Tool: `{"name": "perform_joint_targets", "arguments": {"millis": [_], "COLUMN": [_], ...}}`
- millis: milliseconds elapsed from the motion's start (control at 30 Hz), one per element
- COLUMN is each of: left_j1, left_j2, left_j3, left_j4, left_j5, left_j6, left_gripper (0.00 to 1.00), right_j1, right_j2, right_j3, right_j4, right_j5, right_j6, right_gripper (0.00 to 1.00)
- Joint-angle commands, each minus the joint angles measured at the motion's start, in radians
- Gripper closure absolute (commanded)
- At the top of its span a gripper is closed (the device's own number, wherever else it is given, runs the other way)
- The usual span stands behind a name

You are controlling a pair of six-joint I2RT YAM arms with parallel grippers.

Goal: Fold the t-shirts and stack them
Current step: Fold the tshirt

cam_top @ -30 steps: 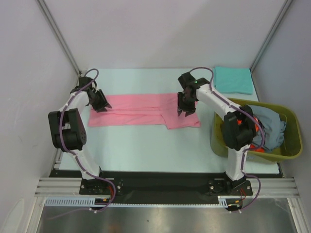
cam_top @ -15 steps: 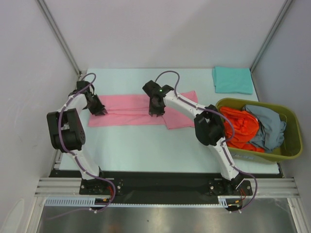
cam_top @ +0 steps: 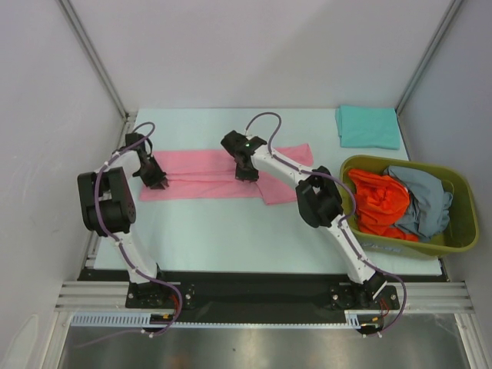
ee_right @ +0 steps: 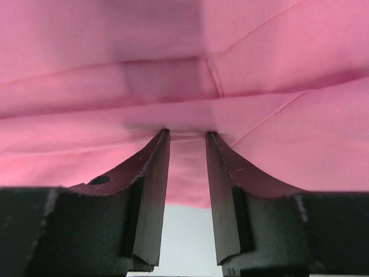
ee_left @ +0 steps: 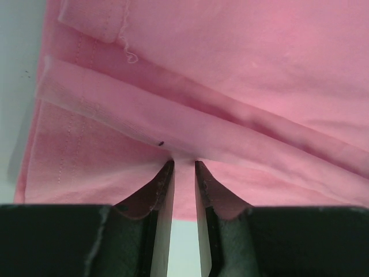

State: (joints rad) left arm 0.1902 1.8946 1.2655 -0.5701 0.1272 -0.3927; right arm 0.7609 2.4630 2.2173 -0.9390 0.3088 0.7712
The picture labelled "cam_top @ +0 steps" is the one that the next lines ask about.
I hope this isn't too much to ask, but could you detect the pink t shirt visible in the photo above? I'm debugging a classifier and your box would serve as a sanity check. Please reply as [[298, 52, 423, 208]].
[[139, 149, 296, 205]]

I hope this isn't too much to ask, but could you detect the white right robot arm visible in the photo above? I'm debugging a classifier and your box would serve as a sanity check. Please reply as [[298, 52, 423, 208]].
[[221, 131, 387, 308]]

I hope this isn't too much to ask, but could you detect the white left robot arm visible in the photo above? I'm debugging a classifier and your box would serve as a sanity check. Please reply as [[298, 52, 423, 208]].
[[77, 132, 170, 308]]

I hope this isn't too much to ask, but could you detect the folded teal t shirt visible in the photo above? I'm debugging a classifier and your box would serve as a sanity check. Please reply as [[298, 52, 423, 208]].
[[335, 105, 401, 150]]

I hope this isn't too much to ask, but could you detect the orange t shirt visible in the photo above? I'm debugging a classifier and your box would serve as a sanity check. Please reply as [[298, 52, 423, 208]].
[[348, 168, 419, 241]]

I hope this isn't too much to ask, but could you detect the grey blue t shirt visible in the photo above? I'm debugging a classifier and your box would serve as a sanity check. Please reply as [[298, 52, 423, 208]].
[[384, 165, 453, 241]]

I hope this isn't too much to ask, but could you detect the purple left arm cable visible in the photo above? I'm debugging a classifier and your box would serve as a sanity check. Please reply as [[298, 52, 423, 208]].
[[91, 121, 181, 339]]

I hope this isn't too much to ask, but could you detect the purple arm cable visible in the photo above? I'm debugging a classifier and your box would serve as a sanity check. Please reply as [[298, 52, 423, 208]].
[[245, 111, 407, 337], [91, 121, 181, 339]]

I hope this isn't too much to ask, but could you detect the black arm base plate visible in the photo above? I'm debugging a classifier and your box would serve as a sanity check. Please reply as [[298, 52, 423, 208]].
[[77, 269, 401, 322]]

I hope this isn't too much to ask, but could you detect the left aluminium corner post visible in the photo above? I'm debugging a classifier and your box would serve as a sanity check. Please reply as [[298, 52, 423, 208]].
[[55, 0, 138, 123]]

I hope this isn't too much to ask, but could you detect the aluminium corner post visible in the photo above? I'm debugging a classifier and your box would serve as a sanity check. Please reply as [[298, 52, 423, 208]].
[[395, 0, 466, 116], [55, 0, 138, 123]]

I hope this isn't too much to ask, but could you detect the grey slotted cable duct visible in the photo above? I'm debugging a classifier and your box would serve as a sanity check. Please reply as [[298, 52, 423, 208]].
[[70, 311, 377, 329]]

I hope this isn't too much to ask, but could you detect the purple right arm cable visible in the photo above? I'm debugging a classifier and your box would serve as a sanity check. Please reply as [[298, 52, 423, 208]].
[[245, 111, 407, 337]]

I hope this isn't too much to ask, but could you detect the aluminium frame rail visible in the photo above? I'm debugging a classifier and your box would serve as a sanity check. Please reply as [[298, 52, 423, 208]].
[[55, 281, 474, 314]]

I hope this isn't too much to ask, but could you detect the right aluminium corner post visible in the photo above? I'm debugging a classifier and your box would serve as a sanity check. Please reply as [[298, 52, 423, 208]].
[[395, 0, 466, 116]]

